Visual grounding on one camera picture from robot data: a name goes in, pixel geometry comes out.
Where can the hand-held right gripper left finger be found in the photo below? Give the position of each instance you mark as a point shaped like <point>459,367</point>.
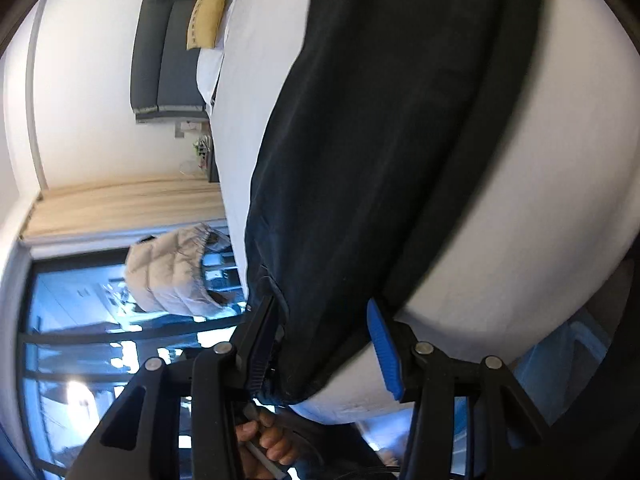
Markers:
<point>260,350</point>

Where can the black pants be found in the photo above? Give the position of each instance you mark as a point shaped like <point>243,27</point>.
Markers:
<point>375,160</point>

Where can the grey upholstered headboard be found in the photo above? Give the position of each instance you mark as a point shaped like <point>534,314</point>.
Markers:
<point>150,60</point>

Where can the grey nightstand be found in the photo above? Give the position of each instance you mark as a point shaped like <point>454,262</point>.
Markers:
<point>214,160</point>

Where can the person's left hand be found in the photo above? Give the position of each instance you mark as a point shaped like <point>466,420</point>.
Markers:
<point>272,442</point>

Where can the yellow pillow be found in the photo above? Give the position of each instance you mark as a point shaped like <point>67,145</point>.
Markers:
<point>207,17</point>

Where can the grey wall socket plate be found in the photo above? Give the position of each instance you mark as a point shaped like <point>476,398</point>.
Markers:
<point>179,130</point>

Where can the black framed window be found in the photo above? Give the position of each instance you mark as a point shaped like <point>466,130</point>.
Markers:
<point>75,310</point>

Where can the beige puffer jacket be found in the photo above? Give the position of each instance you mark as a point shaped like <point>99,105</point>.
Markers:
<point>165,270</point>

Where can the bed with white sheet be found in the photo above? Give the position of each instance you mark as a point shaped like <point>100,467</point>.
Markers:
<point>500,210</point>

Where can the white pillow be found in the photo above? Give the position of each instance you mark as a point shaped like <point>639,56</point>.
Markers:
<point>207,75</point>

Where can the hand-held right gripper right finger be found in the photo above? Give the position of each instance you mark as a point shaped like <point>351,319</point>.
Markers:
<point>382,350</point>

